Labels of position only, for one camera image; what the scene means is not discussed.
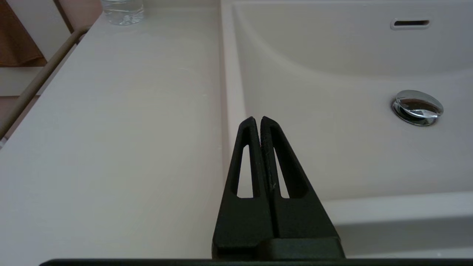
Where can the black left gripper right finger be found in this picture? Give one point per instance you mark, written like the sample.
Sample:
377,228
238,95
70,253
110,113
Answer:
301,221

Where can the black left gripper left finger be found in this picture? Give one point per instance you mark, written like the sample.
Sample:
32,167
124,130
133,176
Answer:
240,225

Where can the beige wash basin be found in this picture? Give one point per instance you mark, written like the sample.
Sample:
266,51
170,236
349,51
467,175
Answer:
351,147

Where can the chrome drain stopper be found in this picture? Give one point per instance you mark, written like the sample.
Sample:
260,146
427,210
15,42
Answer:
417,108

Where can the chrome overflow slot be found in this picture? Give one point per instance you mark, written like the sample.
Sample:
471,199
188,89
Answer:
410,23

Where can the clear plastic water bottle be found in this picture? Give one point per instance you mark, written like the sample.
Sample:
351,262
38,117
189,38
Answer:
122,14

